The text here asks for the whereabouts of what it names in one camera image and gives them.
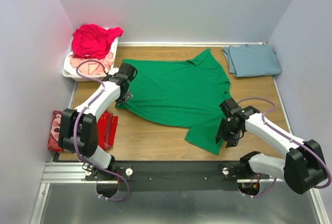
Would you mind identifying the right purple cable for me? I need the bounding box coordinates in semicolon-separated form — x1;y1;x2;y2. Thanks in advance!
236;97;332;199

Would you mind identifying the magenta t-shirt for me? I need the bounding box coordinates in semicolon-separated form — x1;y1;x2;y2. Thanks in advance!
71;24;124;60

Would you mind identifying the white plastic bin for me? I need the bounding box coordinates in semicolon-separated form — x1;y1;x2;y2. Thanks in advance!
62;37;119;82

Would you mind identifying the green t-shirt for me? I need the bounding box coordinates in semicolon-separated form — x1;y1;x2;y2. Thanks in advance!
116;49;231;155

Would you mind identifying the white cloth in bin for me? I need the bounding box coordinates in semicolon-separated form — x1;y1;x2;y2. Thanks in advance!
63;56;77;76

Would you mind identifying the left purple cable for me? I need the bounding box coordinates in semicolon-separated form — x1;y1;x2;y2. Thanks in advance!
72;60;130;202

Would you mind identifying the pink t-shirt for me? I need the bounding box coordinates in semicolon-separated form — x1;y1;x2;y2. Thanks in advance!
70;53;113;75

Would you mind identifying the purple cable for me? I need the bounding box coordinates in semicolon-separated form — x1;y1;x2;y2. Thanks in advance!
236;97;332;199
72;60;130;202

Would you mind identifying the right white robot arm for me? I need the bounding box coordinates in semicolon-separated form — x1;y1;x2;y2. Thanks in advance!
215;98;331;194

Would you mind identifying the folded blue t-shirt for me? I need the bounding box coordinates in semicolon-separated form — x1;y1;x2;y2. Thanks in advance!
222;45;282;78

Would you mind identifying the aluminium rail frame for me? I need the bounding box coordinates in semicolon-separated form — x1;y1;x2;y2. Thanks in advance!
31;162;329;223

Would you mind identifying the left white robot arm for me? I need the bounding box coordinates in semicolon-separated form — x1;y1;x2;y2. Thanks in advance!
59;63;137;180

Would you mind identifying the red cartoon folded cloth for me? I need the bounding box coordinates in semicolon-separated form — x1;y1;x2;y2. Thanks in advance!
48;110;118;152

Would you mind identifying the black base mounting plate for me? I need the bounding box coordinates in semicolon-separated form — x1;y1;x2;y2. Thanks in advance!
82;161;268;193

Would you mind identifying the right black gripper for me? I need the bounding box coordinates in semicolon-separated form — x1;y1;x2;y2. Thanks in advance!
215;116;242;148

